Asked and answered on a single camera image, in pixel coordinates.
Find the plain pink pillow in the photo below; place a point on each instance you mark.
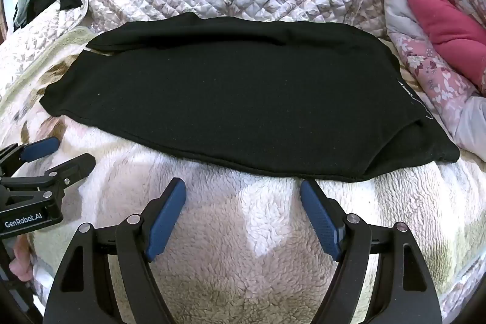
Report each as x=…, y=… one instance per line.
x=448, y=27

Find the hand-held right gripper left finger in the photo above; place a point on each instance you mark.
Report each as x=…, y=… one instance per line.
x=167, y=221

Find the person's left hand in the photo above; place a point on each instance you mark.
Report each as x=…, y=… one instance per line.
x=21, y=263

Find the pink floral quilt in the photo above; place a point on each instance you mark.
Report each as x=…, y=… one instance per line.
x=433, y=81

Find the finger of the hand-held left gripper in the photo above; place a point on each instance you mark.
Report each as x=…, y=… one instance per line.
x=40, y=148
x=74, y=166

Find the cream fleece blanket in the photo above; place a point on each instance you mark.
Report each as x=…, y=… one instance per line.
x=243, y=251

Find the black pants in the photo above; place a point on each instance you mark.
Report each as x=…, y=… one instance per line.
x=227, y=100

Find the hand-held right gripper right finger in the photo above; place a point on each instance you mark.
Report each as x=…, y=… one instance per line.
x=321, y=221

